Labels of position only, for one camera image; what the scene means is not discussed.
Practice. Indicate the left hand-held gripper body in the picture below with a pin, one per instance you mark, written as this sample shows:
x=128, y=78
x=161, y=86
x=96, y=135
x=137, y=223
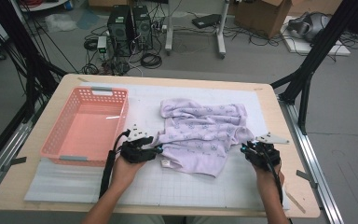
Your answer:
x=135, y=152

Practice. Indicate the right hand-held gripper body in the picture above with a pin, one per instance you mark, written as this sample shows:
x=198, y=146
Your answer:
x=264, y=157

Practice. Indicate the lilac towel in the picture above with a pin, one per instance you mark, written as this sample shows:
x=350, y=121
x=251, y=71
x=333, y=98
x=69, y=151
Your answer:
x=199, y=140

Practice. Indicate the person's right hand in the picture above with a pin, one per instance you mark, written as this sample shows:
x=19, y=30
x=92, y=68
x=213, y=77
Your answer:
x=268, y=180

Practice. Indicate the person's left hand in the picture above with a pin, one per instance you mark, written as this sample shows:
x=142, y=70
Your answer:
x=124, y=174

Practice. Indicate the white grid mat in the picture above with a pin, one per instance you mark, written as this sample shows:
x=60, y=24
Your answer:
x=180, y=189

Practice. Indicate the pink plastic basket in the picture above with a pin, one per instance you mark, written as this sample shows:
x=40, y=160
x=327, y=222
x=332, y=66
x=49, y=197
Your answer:
x=87, y=130

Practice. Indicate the thin wooden stick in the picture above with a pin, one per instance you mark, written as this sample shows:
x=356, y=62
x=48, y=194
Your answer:
x=296, y=202

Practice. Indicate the small white box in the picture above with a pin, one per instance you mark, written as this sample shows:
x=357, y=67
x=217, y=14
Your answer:
x=102, y=42

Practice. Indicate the white metal stand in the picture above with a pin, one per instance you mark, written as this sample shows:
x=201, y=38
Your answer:
x=168, y=31

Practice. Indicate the white board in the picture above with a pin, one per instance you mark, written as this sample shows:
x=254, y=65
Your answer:
x=317, y=48

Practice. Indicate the black computer tower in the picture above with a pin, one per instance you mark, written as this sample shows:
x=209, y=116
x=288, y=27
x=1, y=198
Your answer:
x=119, y=28
x=143, y=28

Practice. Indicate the open cardboard box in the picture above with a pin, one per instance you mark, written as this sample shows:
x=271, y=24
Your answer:
x=261, y=15

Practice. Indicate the black flat device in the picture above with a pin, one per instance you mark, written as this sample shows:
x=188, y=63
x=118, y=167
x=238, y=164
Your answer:
x=206, y=20

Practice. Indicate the grey and white device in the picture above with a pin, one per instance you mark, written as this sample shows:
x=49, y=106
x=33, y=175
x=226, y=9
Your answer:
x=310, y=25

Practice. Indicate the teal sheet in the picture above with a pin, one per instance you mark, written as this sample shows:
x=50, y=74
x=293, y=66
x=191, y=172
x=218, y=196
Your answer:
x=87, y=19

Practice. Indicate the clear plastic bag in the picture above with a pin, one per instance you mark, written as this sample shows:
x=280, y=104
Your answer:
x=59, y=22

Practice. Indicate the white round table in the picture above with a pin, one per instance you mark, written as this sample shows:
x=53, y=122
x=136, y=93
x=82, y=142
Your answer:
x=43, y=6

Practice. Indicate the grey metal bracket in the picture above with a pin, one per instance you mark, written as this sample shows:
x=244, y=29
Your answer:
x=304, y=175
x=18, y=160

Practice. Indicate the silver aluminium rail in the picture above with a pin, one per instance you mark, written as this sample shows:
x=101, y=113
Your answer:
x=313, y=161
x=6, y=152

